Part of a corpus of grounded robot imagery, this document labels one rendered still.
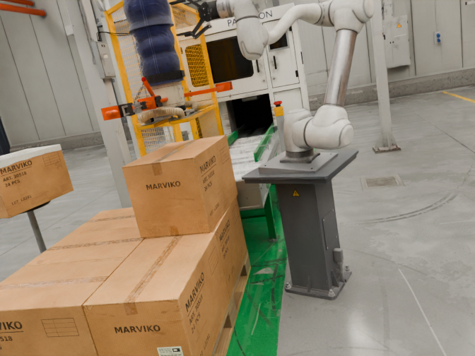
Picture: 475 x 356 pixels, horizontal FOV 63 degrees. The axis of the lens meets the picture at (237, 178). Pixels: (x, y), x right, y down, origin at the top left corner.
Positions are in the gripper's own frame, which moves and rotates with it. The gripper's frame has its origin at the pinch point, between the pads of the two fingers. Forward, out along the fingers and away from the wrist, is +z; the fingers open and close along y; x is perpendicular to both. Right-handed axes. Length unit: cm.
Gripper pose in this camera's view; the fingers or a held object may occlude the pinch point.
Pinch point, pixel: (176, 19)
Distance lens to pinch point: 191.4
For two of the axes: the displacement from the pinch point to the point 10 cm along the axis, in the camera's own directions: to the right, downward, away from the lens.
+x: 1.7, -2.8, 9.4
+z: -9.7, 1.3, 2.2
